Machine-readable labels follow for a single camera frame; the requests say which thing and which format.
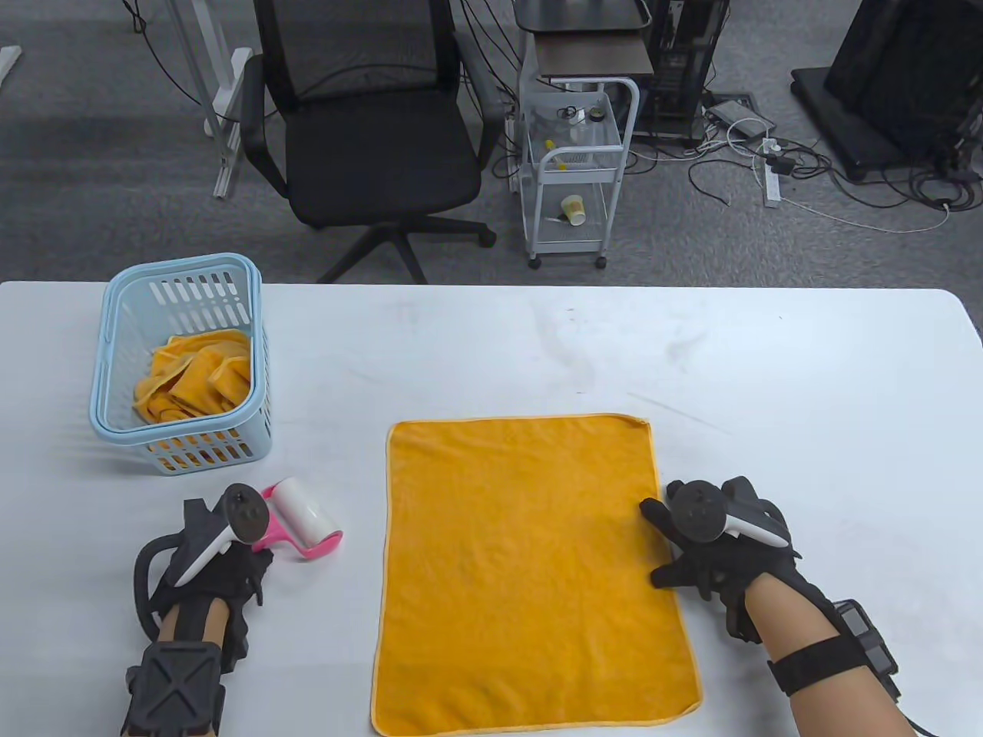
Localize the person's left hand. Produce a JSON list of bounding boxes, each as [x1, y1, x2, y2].
[[134, 497, 275, 655]]

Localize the person's right hand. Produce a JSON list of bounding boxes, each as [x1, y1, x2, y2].
[[640, 477, 801, 644]]

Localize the pink lint roller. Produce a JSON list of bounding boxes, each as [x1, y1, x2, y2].
[[252, 477, 344, 560]]

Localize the person's right forearm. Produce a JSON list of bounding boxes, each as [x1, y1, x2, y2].
[[743, 580, 918, 737]]

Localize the person's left forearm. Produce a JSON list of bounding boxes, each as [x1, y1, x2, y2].
[[156, 597, 233, 647]]

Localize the left glove white black controller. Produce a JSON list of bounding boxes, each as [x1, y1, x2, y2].
[[174, 483, 271, 589]]

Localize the glove white black controller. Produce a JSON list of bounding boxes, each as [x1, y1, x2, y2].
[[670, 480, 790, 549], [174, 483, 271, 589]]

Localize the right glove white black controller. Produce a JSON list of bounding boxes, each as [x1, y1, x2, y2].
[[670, 480, 790, 549]]

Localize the flat orange towel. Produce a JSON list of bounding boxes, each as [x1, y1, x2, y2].
[[371, 414, 703, 736]]

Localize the crumpled orange cloths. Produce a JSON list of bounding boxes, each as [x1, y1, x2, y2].
[[132, 329, 253, 425]]

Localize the light blue plastic basket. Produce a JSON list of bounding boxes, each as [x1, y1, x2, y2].
[[89, 253, 272, 478]]

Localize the white power strip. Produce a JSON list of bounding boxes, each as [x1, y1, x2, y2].
[[762, 138, 783, 207]]

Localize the black mesh office chair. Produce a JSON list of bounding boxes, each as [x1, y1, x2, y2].
[[240, 0, 498, 286]]

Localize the grey power adapter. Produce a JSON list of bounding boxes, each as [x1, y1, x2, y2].
[[705, 103, 773, 140]]

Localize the black computer tower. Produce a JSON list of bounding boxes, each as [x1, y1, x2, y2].
[[634, 0, 731, 148]]

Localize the grey tray stand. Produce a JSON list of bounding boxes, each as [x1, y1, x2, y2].
[[512, 0, 656, 81]]

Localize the black screen stand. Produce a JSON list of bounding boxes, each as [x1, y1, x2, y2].
[[790, 0, 983, 185]]

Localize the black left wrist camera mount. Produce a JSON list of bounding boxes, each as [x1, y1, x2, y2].
[[121, 641, 228, 737]]

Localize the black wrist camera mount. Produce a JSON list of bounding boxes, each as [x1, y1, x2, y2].
[[121, 641, 228, 737], [766, 599, 904, 701]]

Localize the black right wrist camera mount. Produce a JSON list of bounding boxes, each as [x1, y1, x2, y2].
[[766, 599, 904, 701]]

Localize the white floor cable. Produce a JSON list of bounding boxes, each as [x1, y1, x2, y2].
[[777, 196, 953, 234]]

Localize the white rolling wire cart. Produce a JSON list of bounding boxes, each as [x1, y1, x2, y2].
[[518, 76, 640, 270]]

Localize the black floor cables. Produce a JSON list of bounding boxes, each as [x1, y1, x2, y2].
[[687, 131, 983, 212]]

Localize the white desk leg frame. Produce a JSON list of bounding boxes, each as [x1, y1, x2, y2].
[[164, 0, 255, 200]]

